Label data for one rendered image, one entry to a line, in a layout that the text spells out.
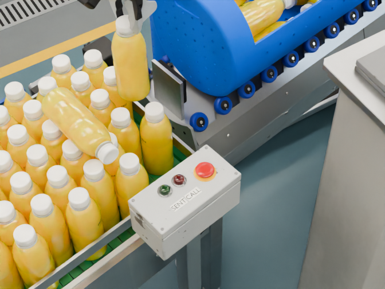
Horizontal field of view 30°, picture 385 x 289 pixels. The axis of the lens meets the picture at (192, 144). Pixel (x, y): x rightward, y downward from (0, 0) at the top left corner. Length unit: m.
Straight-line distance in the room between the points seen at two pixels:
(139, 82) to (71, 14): 1.96
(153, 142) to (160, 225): 0.27
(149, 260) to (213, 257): 0.65
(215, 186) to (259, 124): 0.45
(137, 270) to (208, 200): 0.33
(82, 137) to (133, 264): 0.33
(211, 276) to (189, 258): 0.79
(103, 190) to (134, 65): 0.25
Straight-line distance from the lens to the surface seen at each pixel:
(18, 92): 1.57
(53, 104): 1.44
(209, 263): 2.25
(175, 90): 1.62
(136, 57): 1.41
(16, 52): 3.28
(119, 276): 1.56
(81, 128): 1.39
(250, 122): 1.75
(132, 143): 1.51
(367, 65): 1.48
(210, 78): 1.63
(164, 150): 1.55
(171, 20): 1.64
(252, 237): 2.58
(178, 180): 1.35
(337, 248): 1.89
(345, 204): 1.74
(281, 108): 1.82
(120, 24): 1.39
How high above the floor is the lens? 2.21
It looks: 52 degrees down
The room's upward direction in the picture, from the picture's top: 2 degrees counter-clockwise
